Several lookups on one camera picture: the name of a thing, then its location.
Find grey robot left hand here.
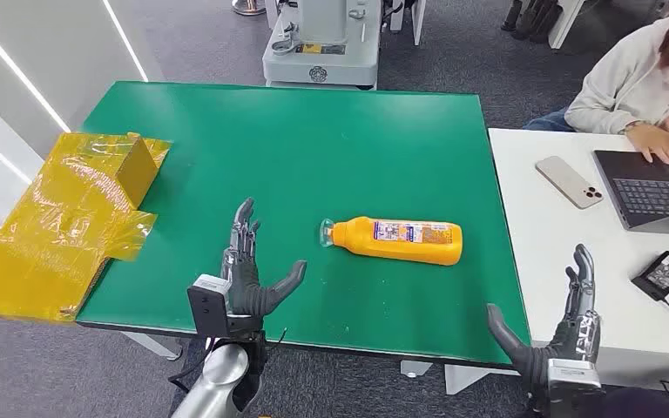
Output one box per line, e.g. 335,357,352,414
220,198,307,339

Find person's right hand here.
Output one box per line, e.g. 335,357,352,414
625,122,669,170

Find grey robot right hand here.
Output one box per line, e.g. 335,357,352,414
486,244,601,399

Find orange plastic bottle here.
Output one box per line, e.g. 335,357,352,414
318,216,463,267

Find dark grey laptop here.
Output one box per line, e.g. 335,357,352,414
592,150,669,237

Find person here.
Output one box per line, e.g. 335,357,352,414
524,0,669,170

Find white desk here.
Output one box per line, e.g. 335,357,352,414
487,127,669,396

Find beige smartphone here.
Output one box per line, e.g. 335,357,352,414
535,155,604,210

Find black power adapter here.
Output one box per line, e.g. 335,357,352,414
631,251,669,302

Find white table foot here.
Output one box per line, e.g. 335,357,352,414
443,364,520,396
120,331,183,361
401,360,434,379

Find white desk leg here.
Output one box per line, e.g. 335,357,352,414
548,0,586,51

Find green table mat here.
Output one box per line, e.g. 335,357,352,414
76,80,532,367

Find black shoes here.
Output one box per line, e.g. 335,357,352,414
500,0,564,44

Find yellow taped cardboard box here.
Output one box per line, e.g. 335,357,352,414
0,131,172,323

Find pale grey column machine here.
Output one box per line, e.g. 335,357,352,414
262,0,383,91

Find white furniture leg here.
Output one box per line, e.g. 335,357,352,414
389,0,428,47

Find metal stanchion base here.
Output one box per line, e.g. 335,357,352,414
231,0,267,17

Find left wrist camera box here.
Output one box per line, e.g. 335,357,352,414
186,274,233,340

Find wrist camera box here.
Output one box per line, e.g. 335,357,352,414
186,274,233,340
546,357,605,418

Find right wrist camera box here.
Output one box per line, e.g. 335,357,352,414
546,357,605,418

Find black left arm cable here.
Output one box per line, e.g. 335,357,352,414
166,337,217,399

